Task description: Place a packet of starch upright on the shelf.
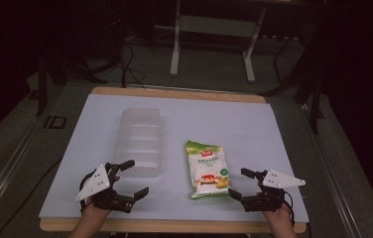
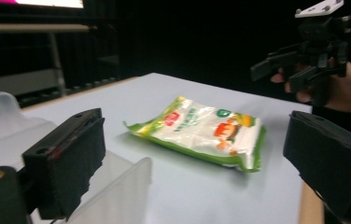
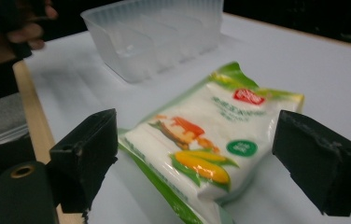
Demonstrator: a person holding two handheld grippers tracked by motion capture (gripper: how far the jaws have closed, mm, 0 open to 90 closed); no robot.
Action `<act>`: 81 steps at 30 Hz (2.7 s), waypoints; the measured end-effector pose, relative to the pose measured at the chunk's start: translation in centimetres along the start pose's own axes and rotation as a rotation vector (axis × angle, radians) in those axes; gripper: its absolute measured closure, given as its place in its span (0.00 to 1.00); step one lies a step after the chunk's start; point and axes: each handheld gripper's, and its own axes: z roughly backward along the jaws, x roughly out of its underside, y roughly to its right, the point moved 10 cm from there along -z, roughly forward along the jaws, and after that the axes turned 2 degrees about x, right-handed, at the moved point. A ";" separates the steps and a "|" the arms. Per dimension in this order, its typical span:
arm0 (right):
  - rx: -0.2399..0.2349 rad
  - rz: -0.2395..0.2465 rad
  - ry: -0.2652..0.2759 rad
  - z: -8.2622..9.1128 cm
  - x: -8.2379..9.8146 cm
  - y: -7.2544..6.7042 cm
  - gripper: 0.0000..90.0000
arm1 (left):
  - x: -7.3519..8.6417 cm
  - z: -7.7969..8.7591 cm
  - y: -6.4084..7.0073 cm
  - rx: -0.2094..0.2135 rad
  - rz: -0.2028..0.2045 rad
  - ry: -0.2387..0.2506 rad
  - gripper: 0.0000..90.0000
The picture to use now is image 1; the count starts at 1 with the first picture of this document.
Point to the clear plastic container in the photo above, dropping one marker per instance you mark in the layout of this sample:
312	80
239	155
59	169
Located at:
140	142

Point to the metal floor rail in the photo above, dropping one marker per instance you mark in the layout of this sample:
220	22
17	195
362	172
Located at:
333	178
6	178

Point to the white metal stand frame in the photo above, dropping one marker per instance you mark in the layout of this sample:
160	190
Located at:
217	26

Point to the black floor bracket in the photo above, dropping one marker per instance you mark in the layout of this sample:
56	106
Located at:
55	122

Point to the white table mat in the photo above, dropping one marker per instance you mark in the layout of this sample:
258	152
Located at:
240	132

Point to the person's left hand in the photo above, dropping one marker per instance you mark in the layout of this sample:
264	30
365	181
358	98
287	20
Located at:
96	212

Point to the wooden table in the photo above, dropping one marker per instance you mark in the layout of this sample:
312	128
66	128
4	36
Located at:
174	94

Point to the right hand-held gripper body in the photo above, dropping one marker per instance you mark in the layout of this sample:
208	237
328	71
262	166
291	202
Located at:
278	180

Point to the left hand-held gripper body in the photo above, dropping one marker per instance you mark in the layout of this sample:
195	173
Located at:
95	185

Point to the black metal stand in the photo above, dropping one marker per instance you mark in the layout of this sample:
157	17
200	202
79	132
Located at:
315	109

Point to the green and white snack packet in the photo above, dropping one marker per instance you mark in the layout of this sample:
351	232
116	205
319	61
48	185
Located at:
208	168

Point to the person's right hand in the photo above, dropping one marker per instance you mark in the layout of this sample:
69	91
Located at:
278	218

